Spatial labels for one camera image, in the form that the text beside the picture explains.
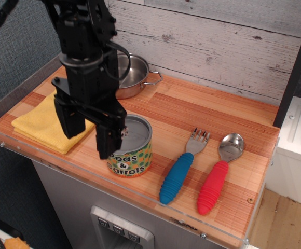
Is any peas and carrots can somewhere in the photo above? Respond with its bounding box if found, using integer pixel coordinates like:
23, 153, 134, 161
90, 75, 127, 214
107, 114, 153, 178

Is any clear acrylic table guard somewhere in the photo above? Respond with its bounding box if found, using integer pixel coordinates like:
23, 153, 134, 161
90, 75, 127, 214
0, 37, 250, 247

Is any red handled spoon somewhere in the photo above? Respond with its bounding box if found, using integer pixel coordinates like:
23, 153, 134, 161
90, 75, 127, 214
197, 133, 244, 215

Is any black vertical post right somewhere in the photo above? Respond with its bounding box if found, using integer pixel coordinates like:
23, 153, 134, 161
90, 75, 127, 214
273, 46, 301, 128

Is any blue handled fork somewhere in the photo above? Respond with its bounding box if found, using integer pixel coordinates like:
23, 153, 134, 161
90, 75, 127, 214
159, 128, 210, 205

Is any orange object bottom left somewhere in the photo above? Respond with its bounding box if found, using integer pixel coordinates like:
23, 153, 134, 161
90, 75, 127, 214
4, 237, 30, 249

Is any grey dispenser panel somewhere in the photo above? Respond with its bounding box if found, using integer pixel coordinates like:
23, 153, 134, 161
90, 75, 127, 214
90, 205, 155, 248

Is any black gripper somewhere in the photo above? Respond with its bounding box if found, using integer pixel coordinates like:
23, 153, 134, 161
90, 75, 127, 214
51, 63, 128, 160

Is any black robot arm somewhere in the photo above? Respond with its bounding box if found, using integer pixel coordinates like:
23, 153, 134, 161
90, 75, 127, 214
44, 1, 127, 159

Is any yellow folded cloth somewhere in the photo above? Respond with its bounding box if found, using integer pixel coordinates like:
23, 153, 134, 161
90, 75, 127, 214
11, 91, 94, 155

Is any silver metal pot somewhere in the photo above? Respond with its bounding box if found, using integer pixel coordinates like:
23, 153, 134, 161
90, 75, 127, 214
116, 53, 163, 100

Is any white ribbed appliance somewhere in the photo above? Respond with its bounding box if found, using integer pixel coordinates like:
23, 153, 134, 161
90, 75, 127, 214
265, 97, 301, 203

